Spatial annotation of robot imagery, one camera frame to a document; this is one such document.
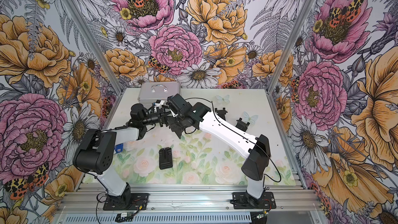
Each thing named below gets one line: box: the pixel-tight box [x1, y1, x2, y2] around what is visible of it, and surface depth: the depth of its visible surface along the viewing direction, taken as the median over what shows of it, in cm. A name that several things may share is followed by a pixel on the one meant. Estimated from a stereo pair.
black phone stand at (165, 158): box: [158, 147, 174, 170], surface depth 88 cm
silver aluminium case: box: [137, 81, 181, 104], surface depth 103 cm
